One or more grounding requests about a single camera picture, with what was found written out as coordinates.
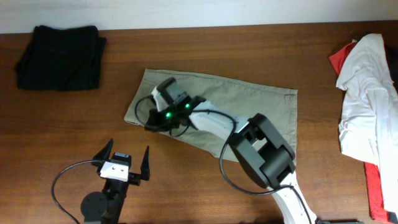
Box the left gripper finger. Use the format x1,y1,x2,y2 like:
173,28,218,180
93,139,114,161
141,146,150,181

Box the khaki shorts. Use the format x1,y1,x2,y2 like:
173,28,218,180
124,69,298,151

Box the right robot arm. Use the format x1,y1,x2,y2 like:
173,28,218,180
145,93,317,223

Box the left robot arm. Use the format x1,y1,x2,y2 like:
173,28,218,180
80,139,150,224

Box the folded black garment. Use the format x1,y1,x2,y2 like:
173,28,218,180
15,25,106,91

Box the white shirt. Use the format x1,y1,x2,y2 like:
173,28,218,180
336,34,397,212

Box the red garment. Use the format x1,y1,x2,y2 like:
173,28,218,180
329,40,397,223

